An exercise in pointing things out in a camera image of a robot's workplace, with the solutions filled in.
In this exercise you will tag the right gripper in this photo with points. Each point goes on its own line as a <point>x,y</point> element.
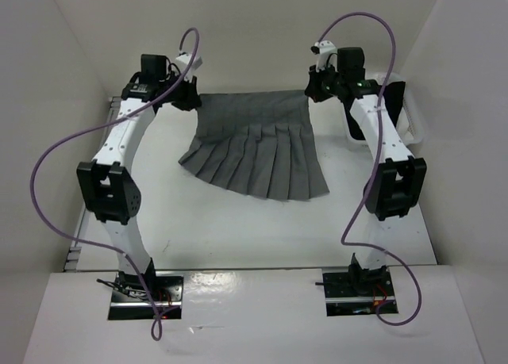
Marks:
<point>313,88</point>

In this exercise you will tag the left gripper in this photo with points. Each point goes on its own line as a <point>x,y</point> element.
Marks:
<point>191,99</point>

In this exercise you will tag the grey pleated skirt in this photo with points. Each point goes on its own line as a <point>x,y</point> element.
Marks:
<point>257,144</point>

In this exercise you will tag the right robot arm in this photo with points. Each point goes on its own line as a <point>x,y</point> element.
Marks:
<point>373,106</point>

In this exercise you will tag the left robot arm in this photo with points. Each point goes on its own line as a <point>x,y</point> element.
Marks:
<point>143,95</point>

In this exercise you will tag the black skirt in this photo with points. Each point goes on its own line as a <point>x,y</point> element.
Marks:
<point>393,97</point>

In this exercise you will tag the white plastic basket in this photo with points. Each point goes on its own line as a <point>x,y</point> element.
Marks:
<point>409,125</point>

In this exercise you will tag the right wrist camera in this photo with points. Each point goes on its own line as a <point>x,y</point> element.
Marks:
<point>324,51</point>

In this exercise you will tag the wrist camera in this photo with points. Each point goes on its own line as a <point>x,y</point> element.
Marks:
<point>324,51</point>
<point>185,61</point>

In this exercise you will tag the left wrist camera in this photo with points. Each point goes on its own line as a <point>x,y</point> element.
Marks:
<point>185,61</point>

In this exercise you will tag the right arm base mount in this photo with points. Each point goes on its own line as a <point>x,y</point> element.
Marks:
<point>343,299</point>

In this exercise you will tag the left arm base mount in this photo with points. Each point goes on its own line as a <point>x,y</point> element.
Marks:
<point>130,302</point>

